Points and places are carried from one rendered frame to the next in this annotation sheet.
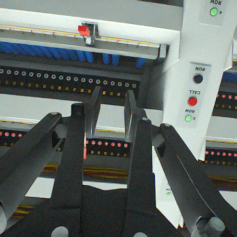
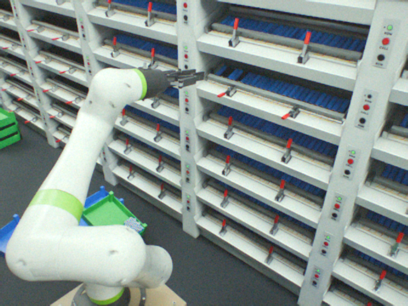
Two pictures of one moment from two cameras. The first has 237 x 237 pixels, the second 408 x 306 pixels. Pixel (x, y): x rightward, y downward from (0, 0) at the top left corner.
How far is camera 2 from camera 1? 114 cm
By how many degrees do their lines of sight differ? 61
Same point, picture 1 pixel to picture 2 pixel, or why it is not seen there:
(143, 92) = not seen: hidden behind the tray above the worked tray
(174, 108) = (192, 53)
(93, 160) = not seen: outside the picture
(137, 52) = (215, 79)
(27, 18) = (254, 102)
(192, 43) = not seen: hidden behind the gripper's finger
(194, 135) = (181, 36)
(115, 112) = (217, 53)
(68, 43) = (244, 87)
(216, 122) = (175, 42)
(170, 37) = (201, 84)
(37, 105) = (252, 61)
